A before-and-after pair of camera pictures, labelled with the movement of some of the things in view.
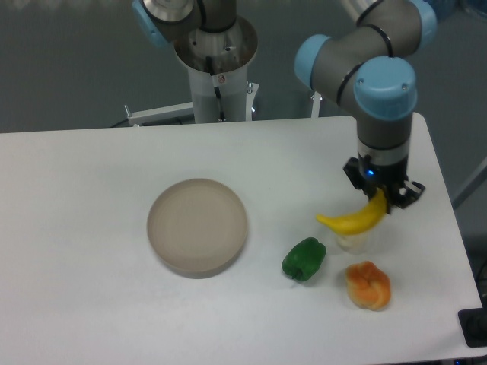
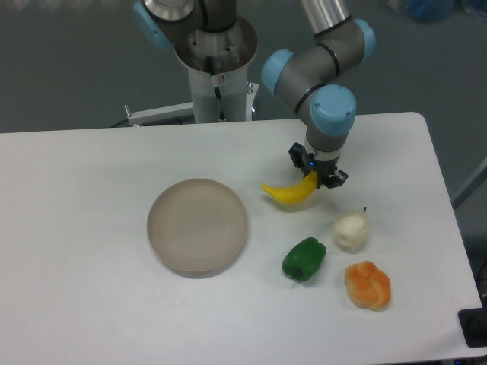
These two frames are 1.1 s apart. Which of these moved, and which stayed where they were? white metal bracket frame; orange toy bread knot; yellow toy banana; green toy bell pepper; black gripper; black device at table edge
Moved: black gripper; yellow toy banana
Stayed: orange toy bread knot; black device at table edge; green toy bell pepper; white metal bracket frame
